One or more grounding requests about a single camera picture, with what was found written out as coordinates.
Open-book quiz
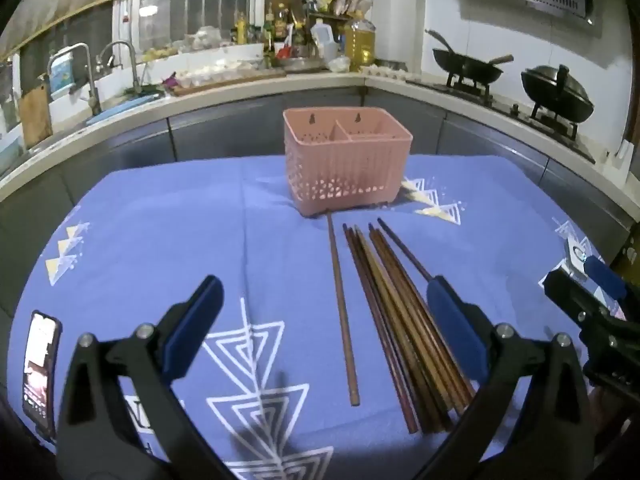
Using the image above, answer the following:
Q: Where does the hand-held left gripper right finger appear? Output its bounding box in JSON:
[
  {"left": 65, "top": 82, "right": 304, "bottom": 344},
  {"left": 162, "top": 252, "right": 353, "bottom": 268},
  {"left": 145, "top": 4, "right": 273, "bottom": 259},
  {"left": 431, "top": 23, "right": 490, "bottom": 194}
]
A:
[{"left": 420, "top": 275, "right": 593, "bottom": 480}]

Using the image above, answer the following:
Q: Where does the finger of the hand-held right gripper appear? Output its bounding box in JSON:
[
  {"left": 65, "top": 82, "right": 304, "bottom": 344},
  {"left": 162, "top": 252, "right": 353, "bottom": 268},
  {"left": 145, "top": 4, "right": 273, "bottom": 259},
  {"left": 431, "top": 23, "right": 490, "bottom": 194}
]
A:
[
  {"left": 544, "top": 269, "right": 609, "bottom": 331},
  {"left": 584, "top": 255, "right": 629, "bottom": 307}
]

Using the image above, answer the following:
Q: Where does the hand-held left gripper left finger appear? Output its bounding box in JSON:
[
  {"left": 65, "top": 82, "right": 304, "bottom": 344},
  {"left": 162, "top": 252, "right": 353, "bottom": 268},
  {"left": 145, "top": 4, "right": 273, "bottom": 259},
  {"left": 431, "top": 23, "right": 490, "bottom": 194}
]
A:
[{"left": 55, "top": 275, "right": 236, "bottom": 480}]

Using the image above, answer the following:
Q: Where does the bundle of wooden chopsticks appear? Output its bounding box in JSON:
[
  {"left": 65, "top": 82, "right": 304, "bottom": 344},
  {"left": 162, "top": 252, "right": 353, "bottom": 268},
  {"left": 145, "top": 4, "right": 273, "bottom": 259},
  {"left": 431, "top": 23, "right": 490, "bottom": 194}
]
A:
[{"left": 342, "top": 222, "right": 476, "bottom": 435}]

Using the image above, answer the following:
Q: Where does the single dark slim chopstick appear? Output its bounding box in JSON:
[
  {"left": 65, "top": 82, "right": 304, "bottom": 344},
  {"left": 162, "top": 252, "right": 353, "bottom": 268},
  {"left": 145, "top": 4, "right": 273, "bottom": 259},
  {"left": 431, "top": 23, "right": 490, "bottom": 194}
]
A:
[{"left": 377, "top": 217, "right": 434, "bottom": 284}]

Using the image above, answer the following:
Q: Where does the single brown chopstick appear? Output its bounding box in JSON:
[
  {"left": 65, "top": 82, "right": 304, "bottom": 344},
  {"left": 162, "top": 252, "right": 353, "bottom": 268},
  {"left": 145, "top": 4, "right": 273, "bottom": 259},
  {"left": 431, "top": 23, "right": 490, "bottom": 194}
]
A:
[{"left": 326, "top": 213, "right": 361, "bottom": 407}]

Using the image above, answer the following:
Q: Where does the pink plastic utensil basket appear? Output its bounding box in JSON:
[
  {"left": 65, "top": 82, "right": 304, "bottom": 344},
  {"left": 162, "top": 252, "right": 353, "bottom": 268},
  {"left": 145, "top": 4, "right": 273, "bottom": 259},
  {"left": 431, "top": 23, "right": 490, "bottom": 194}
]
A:
[{"left": 282, "top": 106, "right": 414, "bottom": 219}]

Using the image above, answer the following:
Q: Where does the blue printed tablecloth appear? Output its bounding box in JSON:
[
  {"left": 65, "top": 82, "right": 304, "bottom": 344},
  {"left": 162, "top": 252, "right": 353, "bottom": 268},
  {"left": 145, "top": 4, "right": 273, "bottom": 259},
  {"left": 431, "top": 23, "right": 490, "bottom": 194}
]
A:
[{"left": 7, "top": 152, "right": 632, "bottom": 480}]

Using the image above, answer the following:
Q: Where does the black smartphone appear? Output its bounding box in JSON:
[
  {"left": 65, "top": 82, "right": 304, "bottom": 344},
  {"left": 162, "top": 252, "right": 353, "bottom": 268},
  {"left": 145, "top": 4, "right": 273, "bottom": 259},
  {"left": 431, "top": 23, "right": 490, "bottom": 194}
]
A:
[{"left": 21, "top": 310, "right": 64, "bottom": 442}]

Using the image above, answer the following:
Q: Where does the black lidded wok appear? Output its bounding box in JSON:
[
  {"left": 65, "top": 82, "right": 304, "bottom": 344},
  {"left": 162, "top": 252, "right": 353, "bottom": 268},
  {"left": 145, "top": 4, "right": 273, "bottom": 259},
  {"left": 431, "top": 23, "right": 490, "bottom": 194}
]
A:
[{"left": 521, "top": 64, "right": 596, "bottom": 124}]

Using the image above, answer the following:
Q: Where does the kitchen counter with grey cabinets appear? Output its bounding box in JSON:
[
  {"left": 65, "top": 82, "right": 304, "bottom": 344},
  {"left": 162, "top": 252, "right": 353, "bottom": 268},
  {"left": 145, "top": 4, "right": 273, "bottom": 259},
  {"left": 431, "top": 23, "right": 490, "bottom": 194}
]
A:
[{"left": 0, "top": 67, "right": 640, "bottom": 321}]

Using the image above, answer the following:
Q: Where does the black gas stove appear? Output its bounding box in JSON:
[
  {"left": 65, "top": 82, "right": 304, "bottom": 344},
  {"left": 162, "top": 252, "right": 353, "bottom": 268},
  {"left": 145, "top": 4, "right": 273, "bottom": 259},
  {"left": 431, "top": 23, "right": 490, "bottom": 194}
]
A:
[{"left": 405, "top": 77, "right": 599, "bottom": 164}]

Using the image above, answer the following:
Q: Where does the blue plastic basin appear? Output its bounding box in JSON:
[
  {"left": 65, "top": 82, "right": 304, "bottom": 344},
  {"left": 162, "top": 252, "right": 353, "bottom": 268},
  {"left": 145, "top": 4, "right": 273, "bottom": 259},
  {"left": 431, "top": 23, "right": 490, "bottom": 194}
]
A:
[{"left": 87, "top": 96, "right": 163, "bottom": 126}]

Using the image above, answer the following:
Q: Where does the steel sink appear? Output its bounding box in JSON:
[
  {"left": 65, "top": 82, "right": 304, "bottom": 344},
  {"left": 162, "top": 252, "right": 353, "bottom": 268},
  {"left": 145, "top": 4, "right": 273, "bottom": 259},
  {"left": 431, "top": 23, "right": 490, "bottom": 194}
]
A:
[{"left": 27, "top": 95, "right": 168, "bottom": 157}]

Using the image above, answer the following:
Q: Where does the long wooden cutting board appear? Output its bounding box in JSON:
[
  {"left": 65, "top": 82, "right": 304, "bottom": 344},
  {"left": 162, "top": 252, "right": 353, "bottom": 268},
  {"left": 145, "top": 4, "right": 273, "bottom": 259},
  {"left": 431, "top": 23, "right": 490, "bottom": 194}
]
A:
[{"left": 171, "top": 70, "right": 289, "bottom": 97}]

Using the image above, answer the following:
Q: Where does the pile of white buns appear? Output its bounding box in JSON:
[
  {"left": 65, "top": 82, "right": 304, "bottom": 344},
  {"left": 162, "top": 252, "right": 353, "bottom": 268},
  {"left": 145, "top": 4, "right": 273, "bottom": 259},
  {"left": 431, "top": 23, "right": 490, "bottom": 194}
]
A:
[{"left": 177, "top": 59, "right": 273, "bottom": 87}]

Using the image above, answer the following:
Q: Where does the small wooden cutting board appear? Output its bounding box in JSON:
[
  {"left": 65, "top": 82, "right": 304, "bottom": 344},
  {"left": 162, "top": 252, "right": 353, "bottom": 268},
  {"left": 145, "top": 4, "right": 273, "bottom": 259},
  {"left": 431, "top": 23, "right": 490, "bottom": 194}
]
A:
[{"left": 20, "top": 85, "right": 54, "bottom": 147}]

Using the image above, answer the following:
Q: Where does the tray of eggs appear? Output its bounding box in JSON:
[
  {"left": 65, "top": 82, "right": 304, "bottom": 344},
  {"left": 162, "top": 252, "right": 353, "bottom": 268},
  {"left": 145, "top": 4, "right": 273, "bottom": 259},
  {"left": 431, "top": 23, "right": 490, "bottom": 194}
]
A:
[{"left": 360, "top": 61, "right": 409, "bottom": 79}]

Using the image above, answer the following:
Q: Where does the square chrome faucet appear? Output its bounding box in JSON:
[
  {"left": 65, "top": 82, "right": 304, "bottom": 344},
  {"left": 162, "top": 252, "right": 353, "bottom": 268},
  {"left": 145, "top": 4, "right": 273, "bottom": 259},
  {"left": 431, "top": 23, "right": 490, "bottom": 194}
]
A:
[{"left": 46, "top": 42, "right": 104, "bottom": 117}]

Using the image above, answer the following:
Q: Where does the curved chrome faucet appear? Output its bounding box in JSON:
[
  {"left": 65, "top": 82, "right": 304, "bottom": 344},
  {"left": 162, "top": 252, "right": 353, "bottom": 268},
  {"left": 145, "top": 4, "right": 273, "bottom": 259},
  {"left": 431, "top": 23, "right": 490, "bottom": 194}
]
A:
[{"left": 95, "top": 40, "right": 144, "bottom": 97}]

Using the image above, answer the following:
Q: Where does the stainless steel bowl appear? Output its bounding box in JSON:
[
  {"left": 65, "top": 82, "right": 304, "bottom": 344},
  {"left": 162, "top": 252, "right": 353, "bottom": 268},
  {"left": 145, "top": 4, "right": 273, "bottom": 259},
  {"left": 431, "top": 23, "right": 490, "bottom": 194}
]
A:
[{"left": 280, "top": 57, "right": 327, "bottom": 74}]

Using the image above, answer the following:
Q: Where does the blue label detergent bottle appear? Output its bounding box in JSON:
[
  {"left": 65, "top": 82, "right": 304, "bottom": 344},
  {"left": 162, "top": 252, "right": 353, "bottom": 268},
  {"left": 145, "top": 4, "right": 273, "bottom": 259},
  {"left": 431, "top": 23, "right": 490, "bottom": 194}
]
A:
[{"left": 50, "top": 52, "right": 77, "bottom": 94}]

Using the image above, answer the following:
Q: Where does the black ladle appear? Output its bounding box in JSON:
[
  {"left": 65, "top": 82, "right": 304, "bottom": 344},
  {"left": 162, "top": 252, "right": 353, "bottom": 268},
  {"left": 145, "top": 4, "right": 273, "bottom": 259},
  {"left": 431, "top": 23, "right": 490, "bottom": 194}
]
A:
[{"left": 425, "top": 29, "right": 457, "bottom": 57}]

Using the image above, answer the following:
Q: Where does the large yellow cooking oil bottle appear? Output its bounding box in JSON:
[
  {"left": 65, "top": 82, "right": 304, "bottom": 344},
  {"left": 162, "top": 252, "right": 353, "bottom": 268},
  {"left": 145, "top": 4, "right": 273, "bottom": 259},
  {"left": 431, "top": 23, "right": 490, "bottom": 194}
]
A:
[{"left": 345, "top": 12, "right": 377, "bottom": 72}]

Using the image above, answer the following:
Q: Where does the row of sauce bottles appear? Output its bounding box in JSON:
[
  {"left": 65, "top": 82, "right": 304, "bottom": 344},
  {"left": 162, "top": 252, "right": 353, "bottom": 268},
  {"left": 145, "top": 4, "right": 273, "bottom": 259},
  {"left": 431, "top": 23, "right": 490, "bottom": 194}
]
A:
[{"left": 232, "top": 2, "right": 312, "bottom": 59}]

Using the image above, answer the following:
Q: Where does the white plastic jug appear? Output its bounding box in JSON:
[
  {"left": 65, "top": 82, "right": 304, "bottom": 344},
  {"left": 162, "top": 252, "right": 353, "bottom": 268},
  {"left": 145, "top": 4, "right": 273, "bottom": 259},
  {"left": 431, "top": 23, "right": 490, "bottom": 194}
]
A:
[{"left": 310, "top": 19, "right": 341, "bottom": 61}]

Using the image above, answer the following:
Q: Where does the barred window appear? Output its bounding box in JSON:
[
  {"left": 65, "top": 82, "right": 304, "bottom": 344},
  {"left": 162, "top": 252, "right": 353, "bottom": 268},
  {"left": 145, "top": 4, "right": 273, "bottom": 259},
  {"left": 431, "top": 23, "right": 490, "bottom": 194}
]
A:
[{"left": 127, "top": 0, "right": 267, "bottom": 47}]

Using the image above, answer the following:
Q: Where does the fruit printed roller blind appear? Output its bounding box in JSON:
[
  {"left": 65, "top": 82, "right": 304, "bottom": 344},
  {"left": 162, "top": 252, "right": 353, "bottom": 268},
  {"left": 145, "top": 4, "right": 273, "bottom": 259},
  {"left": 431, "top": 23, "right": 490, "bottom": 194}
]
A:
[{"left": 0, "top": 0, "right": 132, "bottom": 57}]

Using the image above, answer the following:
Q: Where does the black wok with wooden handle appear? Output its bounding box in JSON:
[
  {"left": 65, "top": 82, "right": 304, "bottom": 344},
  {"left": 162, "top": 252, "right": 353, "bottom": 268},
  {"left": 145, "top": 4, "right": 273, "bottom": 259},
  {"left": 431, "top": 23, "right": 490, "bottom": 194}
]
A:
[{"left": 432, "top": 47, "right": 515, "bottom": 87}]

